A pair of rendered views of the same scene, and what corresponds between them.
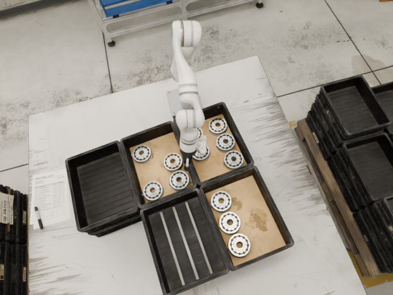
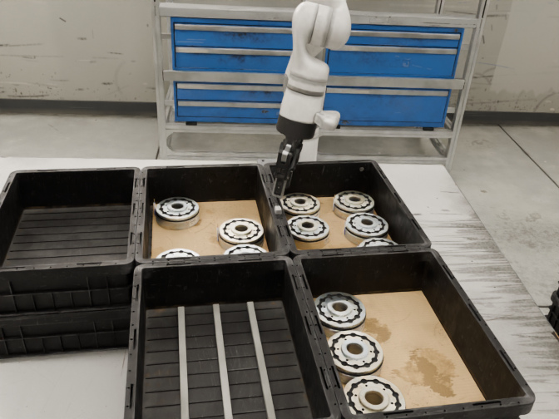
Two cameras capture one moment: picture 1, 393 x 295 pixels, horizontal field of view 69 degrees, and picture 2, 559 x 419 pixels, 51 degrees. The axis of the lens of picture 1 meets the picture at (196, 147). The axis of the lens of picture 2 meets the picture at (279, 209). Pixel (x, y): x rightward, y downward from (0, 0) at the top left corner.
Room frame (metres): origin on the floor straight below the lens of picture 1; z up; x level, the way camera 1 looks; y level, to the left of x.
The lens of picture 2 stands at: (-0.51, 0.09, 1.60)
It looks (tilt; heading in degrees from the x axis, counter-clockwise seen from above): 31 degrees down; 358
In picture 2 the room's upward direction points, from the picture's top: 4 degrees clockwise
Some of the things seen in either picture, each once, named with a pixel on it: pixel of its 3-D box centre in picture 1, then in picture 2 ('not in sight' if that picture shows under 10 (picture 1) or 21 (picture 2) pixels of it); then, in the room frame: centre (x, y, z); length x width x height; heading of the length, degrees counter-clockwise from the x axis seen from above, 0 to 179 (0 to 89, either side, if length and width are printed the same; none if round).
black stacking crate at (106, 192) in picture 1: (104, 187); (69, 236); (0.54, 0.51, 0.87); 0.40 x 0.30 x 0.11; 10
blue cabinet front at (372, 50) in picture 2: not in sight; (389, 78); (2.54, -0.56, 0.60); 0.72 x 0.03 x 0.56; 94
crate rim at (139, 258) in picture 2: (157, 162); (207, 209); (0.59, 0.21, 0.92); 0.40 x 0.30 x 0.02; 10
